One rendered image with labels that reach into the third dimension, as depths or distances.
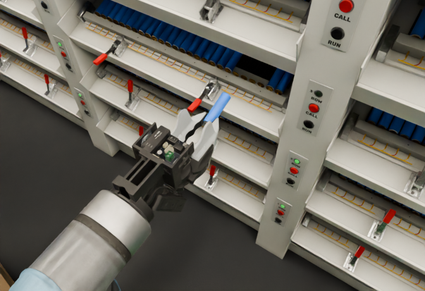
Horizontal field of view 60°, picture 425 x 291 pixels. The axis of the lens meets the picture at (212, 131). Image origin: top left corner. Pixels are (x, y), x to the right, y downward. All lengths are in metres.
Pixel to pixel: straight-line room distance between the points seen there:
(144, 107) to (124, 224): 0.61
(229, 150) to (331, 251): 0.38
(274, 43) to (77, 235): 0.41
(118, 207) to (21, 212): 0.93
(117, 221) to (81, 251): 0.05
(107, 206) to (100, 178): 0.89
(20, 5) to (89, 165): 0.58
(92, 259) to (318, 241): 0.72
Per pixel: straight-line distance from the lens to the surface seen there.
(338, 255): 1.07
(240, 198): 1.09
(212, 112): 0.62
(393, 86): 0.60
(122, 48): 0.93
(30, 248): 1.33
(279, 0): 0.65
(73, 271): 0.47
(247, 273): 1.18
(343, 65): 0.58
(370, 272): 1.08
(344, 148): 0.75
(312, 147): 0.72
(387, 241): 0.91
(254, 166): 0.92
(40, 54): 1.33
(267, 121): 0.76
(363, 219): 0.91
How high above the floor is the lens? 1.12
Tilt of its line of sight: 51 degrees down
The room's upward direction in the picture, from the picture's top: straight up
